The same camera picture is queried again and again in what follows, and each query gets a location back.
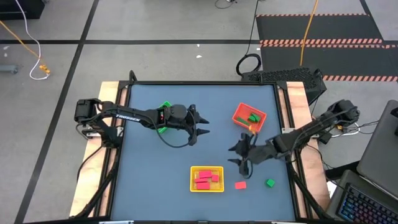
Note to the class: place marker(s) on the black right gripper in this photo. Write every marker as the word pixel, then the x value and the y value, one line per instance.
pixel 258 154

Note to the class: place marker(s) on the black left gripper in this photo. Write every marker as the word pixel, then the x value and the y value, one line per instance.
pixel 180 116

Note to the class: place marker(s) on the small green cube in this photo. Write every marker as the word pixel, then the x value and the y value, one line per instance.
pixel 270 183
pixel 257 116

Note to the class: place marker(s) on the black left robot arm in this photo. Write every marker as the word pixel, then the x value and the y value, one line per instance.
pixel 130 116

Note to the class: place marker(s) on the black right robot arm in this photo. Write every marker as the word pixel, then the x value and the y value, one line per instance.
pixel 311 130

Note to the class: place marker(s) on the orange rectangular block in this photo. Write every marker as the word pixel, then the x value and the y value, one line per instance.
pixel 240 185

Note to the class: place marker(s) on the yellow plastic basket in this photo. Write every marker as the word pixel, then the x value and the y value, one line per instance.
pixel 219 187

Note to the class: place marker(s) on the green plastic basket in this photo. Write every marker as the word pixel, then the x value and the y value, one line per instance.
pixel 166 104

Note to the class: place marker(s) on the orange plastic basket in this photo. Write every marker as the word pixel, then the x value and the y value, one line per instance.
pixel 245 110

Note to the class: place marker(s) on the orange power plug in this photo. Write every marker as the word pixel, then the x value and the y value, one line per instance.
pixel 339 127

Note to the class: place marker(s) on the laptop with backlit keyboard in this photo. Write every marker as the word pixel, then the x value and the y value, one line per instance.
pixel 360 207

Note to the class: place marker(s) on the gray closed laptop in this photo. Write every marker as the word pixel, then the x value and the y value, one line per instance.
pixel 381 149

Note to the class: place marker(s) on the black hazard-striped floor mat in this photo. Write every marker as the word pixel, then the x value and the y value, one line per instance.
pixel 317 28

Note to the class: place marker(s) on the gray floor foot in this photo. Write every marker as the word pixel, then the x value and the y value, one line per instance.
pixel 7 69

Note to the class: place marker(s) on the black floor box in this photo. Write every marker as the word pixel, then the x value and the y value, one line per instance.
pixel 18 7

